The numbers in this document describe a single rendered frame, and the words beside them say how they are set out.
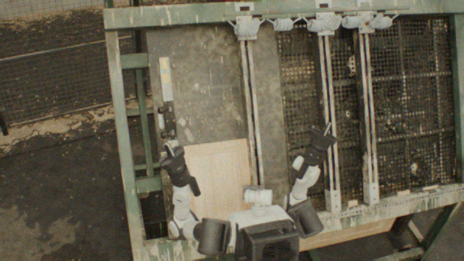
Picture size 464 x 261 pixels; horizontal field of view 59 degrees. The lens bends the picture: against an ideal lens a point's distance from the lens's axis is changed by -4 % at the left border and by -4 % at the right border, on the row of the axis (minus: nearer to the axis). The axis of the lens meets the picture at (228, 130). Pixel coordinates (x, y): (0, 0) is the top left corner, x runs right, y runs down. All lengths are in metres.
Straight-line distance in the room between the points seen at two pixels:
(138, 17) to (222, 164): 0.87
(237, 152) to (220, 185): 0.20
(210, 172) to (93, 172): 1.87
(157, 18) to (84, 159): 2.22
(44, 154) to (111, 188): 0.79
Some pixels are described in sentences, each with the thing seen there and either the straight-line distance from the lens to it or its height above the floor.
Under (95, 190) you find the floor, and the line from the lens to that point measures 3.81.
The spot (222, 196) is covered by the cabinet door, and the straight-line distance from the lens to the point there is 2.32.
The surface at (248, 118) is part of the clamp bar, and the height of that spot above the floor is 1.41.
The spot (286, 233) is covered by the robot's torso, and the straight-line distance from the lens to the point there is 1.75.
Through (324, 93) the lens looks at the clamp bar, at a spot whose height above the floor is 1.48.
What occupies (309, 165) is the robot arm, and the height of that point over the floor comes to 1.46.
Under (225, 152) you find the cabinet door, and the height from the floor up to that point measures 1.23.
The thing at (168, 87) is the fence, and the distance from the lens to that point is 2.18.
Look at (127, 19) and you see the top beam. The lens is 2.14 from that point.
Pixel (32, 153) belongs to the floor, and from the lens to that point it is 4.28.
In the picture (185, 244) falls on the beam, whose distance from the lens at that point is 2.31.
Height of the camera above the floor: 2.79
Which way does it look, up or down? 40 degrees down
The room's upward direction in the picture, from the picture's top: 6 degrees clockwise
